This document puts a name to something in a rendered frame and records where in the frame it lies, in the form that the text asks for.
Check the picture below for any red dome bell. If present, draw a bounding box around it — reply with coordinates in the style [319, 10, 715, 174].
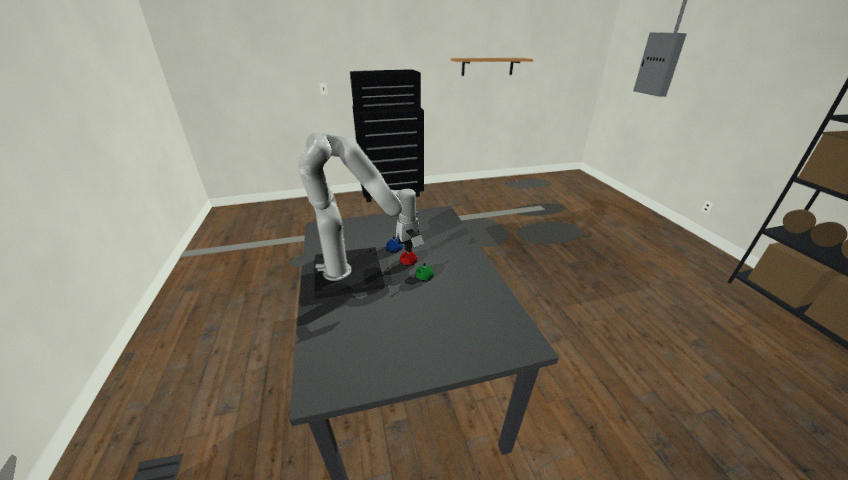
[400, 251, 417, 266]

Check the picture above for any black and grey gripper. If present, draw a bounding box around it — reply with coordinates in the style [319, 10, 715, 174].
[396, 217, 419, 252]

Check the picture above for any green dome bell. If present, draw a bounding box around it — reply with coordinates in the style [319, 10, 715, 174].
[415, 263, 434, 281]

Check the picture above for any blue bell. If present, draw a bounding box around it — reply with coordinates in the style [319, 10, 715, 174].
[386, 237, 403, 252]

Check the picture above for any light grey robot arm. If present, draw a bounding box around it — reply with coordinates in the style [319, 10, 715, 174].
[298, 132, 418, 281]

